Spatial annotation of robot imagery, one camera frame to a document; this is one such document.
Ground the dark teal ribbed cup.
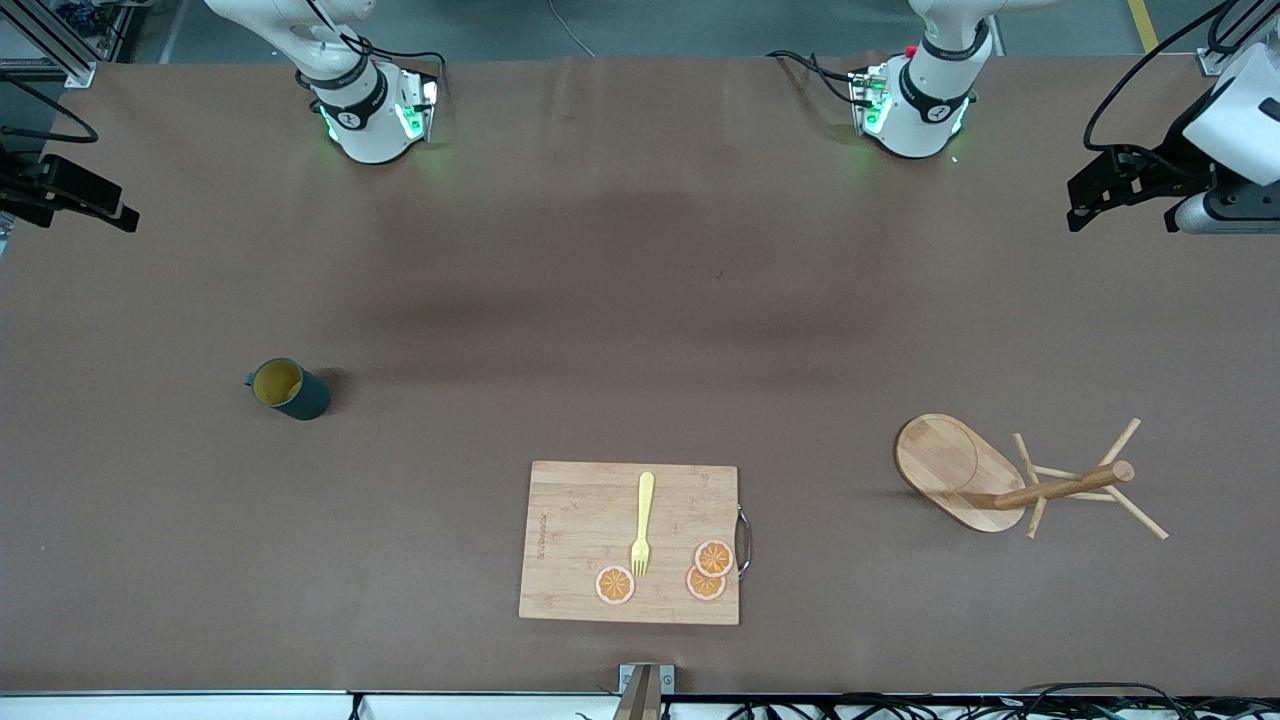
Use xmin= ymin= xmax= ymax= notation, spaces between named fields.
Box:
xmin=245 ymin=358 xmax=332 ymax=422

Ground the wooden mug tree rack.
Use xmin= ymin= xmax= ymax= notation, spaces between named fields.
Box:
xmin=895 ymin=414 xmax=1169 ymax=541

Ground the yellow plastic fork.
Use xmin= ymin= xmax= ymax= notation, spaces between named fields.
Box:
xmin=630 ymin=472 xmax=656 ymax=579

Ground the bamboo cutting board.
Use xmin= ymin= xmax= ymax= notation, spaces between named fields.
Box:
xmin=518 ymin=460 xmax=753 ymax=627

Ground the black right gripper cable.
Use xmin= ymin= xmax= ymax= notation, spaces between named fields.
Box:
xmin=0 ymin=75 xmax=101 ymax=146

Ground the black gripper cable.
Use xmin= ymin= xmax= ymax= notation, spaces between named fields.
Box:
xmin=1084 ymin=0 xmax=1237 ymax=151
xmin=0 ymin=75 xmax=101 ymax=146

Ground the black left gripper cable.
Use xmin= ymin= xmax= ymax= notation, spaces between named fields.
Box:
xmin=1084 ymin=0 xmax=1237 ymax=151

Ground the black left arm base cable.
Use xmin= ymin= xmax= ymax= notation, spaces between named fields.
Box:
xmin=767 ymin=48 xmax=871 ymax=107

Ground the black arm base cable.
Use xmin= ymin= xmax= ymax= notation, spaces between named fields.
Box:
xmin=335 ymin=35 xmax=447 ymax=79
xmin=767 ymin=48 xmax=871 ymax=107

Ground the black right arm base cable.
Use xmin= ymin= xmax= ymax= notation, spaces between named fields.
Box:
xmin=335 ymin=35 xmax=447 ymax=79

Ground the black cable bundle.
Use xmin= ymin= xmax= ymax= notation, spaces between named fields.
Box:
xmin=725 ymin=682 xmax=1280 ymax=720

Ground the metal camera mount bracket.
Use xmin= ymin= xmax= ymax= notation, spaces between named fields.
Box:
xmin=612 ymin=663 xmax=676 ymax=720

